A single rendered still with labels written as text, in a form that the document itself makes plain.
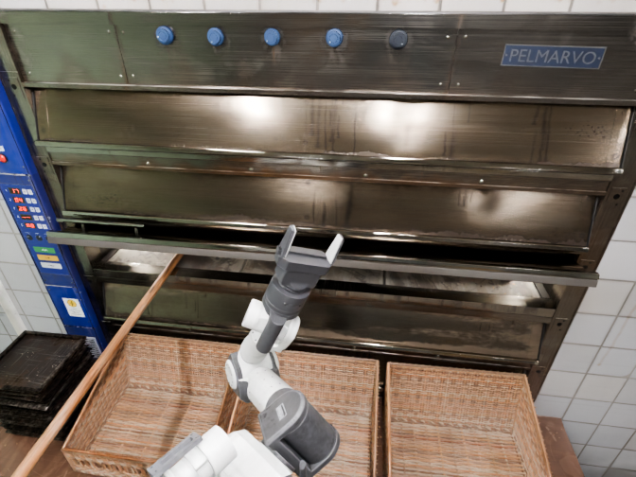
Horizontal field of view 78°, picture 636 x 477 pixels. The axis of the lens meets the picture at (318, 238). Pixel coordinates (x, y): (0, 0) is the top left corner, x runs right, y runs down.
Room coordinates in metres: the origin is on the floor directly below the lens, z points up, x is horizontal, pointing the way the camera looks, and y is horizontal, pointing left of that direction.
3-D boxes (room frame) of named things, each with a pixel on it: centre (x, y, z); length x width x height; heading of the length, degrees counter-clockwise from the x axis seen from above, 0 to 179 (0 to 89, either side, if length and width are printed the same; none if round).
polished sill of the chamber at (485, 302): (1.21, 0.03, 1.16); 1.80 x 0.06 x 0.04; 82
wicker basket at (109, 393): (1.00, 0.64, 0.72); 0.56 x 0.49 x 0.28; 82
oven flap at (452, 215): (1.19, 0.04, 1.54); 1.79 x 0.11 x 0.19; 82
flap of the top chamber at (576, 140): (1.19, 0.04, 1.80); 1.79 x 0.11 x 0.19; 82
